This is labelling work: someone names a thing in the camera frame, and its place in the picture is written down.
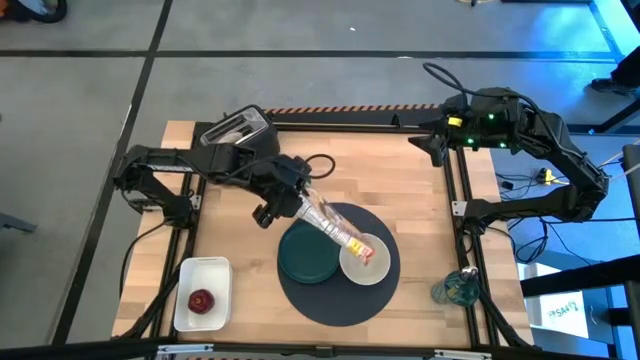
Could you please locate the black cable at table side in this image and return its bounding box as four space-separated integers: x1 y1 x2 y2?
118 219 167 299

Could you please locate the person's shoe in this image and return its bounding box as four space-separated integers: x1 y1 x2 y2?
590 76 637 97

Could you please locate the black floor cables bundle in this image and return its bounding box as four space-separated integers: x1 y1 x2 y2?
492 169 640 266

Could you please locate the teal green cup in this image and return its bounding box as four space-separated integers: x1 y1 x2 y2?
431 270 482 308

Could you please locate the person's leg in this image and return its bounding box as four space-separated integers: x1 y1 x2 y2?
609 43 640 87

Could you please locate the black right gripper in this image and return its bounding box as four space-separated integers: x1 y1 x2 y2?
408 94 474 168

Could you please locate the panda print cereal box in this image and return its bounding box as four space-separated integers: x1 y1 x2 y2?
294 188 376 267

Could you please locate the beige ceramic bowl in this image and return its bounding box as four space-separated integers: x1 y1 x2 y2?
338 232 392 287

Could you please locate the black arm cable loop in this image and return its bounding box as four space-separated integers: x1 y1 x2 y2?
422 61 474 104

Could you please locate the orange black hazard tape strip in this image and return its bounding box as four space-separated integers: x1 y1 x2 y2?
263 103 442 116

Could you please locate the black toaster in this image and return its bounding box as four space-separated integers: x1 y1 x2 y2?
198 104 282 157

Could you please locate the red apple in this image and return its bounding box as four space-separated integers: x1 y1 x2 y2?
187 288 217 316

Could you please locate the round dark woven placemat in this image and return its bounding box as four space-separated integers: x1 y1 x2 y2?
276 202 402 328

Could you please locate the black shelf frame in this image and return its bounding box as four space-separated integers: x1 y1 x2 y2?
519 253 640 360

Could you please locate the white labelled box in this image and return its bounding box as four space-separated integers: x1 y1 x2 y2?
518 261 592 340

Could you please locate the yellow cable connector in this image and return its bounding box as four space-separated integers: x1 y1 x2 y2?
536 167 569 187

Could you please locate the black aluminium table frame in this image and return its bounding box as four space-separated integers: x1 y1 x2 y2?
112 107 537 360

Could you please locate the black toaster power cable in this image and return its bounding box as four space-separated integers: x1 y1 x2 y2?
303 152 338 181

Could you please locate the black wheel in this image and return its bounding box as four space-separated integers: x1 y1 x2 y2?
0 0 69 25

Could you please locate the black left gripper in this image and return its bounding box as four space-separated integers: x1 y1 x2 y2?
252 154 320 229

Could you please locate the dark green plate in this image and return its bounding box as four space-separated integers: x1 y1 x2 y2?
277 218 343 286

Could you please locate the white plastic bin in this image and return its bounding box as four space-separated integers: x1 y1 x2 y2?
173 256 234 333

